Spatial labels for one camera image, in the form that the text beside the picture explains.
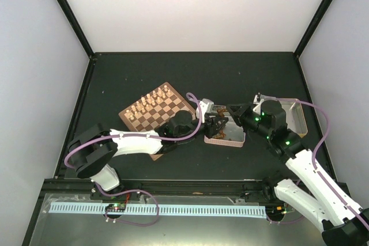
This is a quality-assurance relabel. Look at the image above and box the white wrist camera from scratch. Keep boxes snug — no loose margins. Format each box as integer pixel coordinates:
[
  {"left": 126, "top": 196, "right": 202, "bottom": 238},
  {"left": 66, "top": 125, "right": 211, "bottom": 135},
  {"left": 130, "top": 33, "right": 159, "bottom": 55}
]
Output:
[
  {"left": 253, "top": 93, "right": 265, "bottom": 113},
  {"left": 196, "top": 99, "right": 214, "bottom": 123}
]

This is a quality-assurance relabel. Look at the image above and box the black frame post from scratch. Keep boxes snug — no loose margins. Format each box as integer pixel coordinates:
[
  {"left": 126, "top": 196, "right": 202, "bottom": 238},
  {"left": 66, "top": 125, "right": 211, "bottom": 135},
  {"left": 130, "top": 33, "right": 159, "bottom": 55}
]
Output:
[
  {"left": 57, "top": 0, "right": 94, "bottom": 58},
  {"left": 294, "top": 0, "right": 333, "bottom": 58}
]

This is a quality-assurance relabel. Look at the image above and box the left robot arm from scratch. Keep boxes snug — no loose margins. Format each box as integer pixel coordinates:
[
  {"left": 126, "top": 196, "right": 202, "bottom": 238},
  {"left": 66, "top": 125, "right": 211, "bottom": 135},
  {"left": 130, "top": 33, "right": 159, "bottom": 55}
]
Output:
[{"left": 64, "top": 111, "right": 228, "bottom": 199}]

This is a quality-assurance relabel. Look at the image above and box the black frame post right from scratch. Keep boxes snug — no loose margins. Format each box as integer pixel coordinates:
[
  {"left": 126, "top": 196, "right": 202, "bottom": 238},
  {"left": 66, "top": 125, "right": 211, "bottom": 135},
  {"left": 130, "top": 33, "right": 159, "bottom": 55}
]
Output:
[{"left": 294, "top": 0, "right": 333, "bottom": 58}]

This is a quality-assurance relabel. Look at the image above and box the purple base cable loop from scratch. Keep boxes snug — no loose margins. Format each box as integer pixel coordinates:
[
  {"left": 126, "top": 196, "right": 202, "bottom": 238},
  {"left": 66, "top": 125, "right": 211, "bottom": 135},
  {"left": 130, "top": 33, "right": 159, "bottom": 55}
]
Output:
[{"left": 95, "top": 184, "right": 160, "bottom": 226}]

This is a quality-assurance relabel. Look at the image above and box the light blue cable duct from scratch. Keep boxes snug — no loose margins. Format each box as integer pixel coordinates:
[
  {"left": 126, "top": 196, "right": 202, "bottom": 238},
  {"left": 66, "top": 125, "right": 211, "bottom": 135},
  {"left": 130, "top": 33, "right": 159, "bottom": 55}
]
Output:
[{"left": 48, "top": 202, "right": 267, "bottom": 219}]

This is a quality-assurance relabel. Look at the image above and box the wooden chess board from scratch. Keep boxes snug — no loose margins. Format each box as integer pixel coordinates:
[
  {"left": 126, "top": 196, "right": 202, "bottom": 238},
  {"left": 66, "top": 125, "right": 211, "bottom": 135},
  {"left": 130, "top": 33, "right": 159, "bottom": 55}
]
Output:
[{"left": 118, "top": 82, "right": 198, "bottom": 161}]

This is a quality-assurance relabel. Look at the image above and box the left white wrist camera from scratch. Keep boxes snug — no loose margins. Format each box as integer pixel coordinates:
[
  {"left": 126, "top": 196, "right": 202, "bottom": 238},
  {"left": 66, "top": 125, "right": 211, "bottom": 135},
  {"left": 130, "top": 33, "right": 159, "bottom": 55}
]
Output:
[{"left": 196, "top": 99, "right": 214, "bottom": 123}]

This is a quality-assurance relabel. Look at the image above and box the pink metal tin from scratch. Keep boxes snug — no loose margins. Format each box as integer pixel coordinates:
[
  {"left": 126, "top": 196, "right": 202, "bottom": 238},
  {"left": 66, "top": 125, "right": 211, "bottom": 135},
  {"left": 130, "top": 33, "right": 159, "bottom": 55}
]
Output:
[{"left": 204, "top": 104, "right": 246, "bottom": 147}]

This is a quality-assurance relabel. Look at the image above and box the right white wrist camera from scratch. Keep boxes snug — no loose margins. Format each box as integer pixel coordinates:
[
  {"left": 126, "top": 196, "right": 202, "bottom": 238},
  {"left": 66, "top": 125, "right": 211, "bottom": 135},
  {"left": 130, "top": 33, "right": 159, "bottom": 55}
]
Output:
[{"left": 253, "top": 93, "right": 265, "bottom": 113}]

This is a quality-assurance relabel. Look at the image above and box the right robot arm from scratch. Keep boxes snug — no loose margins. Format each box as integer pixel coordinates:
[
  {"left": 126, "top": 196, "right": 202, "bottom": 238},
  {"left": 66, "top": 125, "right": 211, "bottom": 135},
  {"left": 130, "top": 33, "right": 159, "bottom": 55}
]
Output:
[{"left": 227, "top": 100, "right": 368, "bottom": 245}]

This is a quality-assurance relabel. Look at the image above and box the black frame post left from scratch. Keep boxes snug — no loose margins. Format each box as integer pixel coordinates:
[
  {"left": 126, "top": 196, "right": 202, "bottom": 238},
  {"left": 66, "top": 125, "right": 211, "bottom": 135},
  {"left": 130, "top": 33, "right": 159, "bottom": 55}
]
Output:
[{"left": 57, "top": 0, "right": 94, "bottom": 58}]

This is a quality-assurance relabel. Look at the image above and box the white chess pieces group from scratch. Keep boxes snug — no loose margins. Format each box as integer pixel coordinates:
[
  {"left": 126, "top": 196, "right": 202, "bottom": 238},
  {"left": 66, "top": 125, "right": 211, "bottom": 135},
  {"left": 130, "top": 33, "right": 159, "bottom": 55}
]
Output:
[{"left": 121, "top": 83, "right": 175, "bottom": 123}]

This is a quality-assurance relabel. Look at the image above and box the gold metal tin lid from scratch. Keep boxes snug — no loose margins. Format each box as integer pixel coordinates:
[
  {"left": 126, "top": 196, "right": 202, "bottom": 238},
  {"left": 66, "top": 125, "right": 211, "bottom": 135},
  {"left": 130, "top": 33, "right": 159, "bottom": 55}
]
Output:
[{"left": 257, "top": 96, "right": 308, "bottom": 138}]

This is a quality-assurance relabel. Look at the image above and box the pile of dark chess pieces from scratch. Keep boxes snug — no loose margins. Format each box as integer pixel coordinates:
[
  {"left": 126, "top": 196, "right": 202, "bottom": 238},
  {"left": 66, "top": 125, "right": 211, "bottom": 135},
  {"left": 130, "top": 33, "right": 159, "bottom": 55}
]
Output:
[{"left": 208, "top": 108, "right": 228, "bottom": 139}]

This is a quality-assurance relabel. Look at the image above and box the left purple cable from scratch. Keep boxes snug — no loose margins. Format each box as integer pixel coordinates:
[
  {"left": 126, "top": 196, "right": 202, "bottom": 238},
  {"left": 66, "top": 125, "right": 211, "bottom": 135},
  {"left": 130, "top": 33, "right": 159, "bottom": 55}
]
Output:
[{"left": 63, "top": 92, "right": 202, "bottom": 169}]

